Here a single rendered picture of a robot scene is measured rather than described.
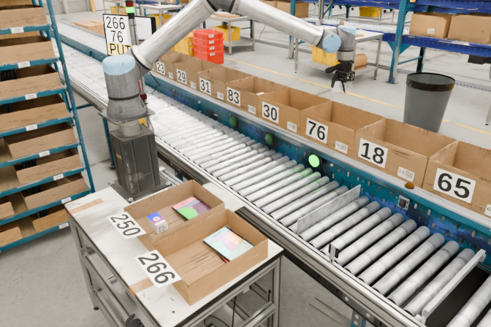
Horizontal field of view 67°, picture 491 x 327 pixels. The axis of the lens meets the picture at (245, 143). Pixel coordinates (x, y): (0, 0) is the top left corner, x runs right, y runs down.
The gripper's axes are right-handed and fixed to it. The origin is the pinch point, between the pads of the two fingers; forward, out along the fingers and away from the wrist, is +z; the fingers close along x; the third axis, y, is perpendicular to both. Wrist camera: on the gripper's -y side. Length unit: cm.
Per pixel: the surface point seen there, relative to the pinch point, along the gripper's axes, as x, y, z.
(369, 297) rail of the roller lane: -68, 74, 45
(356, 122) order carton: 20.7, 0.7, 23.1
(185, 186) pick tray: -88, -23, 36
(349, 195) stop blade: -25, 32, 40
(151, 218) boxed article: -112, -13, 39
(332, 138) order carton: -8.2, 5.1, 23.1
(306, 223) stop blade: -57, 32, 42
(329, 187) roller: -22, 17, 44
